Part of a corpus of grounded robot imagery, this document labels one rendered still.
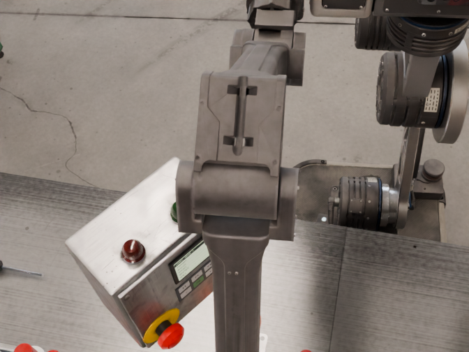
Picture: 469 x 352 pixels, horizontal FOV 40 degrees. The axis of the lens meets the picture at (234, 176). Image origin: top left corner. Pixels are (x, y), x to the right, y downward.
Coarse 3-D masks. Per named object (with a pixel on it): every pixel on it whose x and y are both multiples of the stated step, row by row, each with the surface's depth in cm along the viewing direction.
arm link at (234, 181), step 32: (256, 64) 66; (288, 64) 86; (224, 96) 57; (256, 96) 56; (224, 128) 56; (256, 128) 56; (224, 160) 56; (256, 160) 56; (192, 192) 57; (224, 192) 56; (256, 192) 56
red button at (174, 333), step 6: (162, 324) 82; (168, 324) 82; (174, 324) 82; (180, 324) 82; (156, 330) 82; (162, 330) 82; (168, 330) 81; (174, 330) 81; (180, 330) 82; (162, 336) 81; (168, 336) 81; (174, 336) 81; (180, 336) 82; (162, 342) 81; (168, 342) 81; (174, 342) 82; (162, 348) 81; (168, 348) 82
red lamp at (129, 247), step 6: (132, 240) 71; (126, 246) 70; (132, 246) 70; (138, 246) 70; (126, 252) 70; (132, 252) 70; (138, 252) 70; (144, 252) 72; (126, 258) 71; (132, 258) 71; (138, 258) 71; (132, 264) 71
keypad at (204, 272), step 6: (204, 264) 81; (210, 264) 82; (198, 270) 80; (204, 270) 82; (210, 270) 83; (192, 276) 80; (198, 276) 81; (204, 276) 83; (186, 282) 80; (192, 282) 81; (198, 282) 83; (180, 288) 80; (186, 288) 81; (192, 288) 82; (180, 294) 81; (186, 294) 82; (180, 300) 82
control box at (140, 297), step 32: (128, 192) 77; (160, 192) 76; (96, 224) 75; (128, 224) 74; (160, 224) 74; (96, 256) 72; (160, 256) 72; (96, 288) 79; (128, 288) 71; (160, 288) 76; (128, 320) 77; (160, 320) 81
